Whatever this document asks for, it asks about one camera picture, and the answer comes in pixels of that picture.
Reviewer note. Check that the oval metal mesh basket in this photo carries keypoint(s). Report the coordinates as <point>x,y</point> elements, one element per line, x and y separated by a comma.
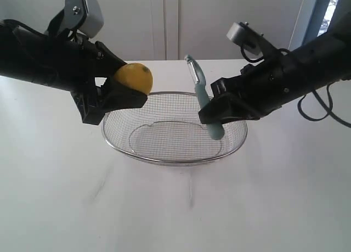
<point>167,131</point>

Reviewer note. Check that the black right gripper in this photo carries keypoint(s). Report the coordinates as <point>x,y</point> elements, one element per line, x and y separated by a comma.
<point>254,94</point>

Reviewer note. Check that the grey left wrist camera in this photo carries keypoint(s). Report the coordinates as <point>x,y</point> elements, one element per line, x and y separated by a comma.
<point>83,15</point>

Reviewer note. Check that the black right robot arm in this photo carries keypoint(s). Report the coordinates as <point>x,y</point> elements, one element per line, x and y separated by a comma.
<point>322,61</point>

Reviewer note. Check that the teal handled vegetable peeler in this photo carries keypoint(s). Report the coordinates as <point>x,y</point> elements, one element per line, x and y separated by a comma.
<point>216,130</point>

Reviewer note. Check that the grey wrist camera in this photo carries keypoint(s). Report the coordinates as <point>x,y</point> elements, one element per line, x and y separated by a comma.
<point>243,36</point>
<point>83,15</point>

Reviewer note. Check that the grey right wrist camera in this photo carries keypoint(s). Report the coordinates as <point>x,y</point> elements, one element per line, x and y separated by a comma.
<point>243,36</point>

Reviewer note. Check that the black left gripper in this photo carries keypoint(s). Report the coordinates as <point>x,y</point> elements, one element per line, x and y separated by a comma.
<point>75,64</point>

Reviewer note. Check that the yellow lemon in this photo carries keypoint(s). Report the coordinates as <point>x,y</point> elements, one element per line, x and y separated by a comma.
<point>135,76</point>

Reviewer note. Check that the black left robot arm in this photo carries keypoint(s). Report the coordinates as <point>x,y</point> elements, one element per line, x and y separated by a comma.
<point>23,54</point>

